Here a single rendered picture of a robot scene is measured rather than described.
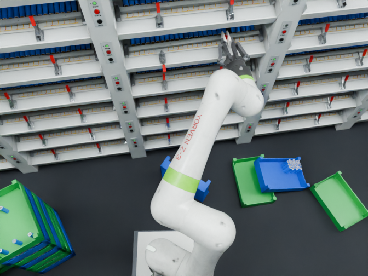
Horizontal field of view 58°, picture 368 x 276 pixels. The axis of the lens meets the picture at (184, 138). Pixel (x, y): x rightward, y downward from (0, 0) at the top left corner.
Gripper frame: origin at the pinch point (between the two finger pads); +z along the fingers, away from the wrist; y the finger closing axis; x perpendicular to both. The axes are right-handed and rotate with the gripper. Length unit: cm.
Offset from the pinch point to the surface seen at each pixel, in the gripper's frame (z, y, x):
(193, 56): 0.7, -13.4, -7.6
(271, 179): -19, 32, -95
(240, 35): 4.7, 7.3, -2.7
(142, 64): -0.5, -35.5, -8.0
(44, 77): -1, -76, -8
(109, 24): -5.3, -44.3, 16.1
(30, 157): 13, -113, -83
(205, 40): 4.3, -7.7, -2.9
